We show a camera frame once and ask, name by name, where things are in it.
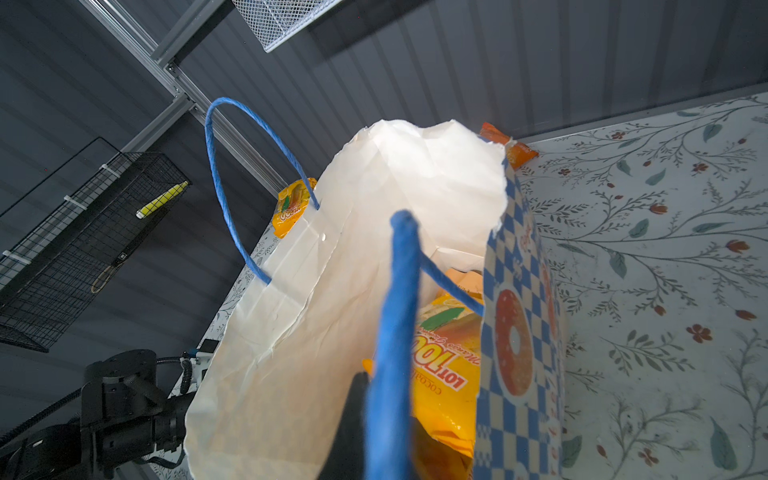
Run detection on white checkered paper bag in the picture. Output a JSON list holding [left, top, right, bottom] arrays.
[[184, 120, 566, 479]]

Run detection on small orange snack packet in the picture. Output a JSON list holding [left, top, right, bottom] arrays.
[[479, 122, 539, 170]]

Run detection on yellow marker pen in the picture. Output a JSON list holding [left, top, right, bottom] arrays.
[[135, 181, 189, 219]]

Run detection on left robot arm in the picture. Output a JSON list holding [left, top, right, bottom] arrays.
[[1, 349, 195, 479]]

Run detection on white wire wall basket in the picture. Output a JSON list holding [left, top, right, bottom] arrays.
[[232, 0, 341, 53]]

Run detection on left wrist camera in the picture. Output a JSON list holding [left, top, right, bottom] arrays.
[[188, 339, 220, 386]]

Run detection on black corrugated cable conduit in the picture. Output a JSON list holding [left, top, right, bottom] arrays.
[[0, 386, 82, 448]]

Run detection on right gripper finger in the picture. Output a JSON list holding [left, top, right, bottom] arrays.
[[318, 372, 370, 480]]

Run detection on black wire side basket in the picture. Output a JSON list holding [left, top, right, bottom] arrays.
[[1, 137, 192, 353]]

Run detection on tan bread snack pack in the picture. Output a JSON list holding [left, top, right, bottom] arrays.
[[445, 268, 483, 297]]

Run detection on floral table mat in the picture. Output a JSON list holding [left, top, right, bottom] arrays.
[[211, 93, 767, 479]]

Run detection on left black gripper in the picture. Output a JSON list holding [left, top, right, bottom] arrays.
[[80, 349, 194, 468]]

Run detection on yellow snack bag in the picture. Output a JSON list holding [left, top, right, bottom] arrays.
[[411, 293, 482, 479], [271, 180, 312, 239]]

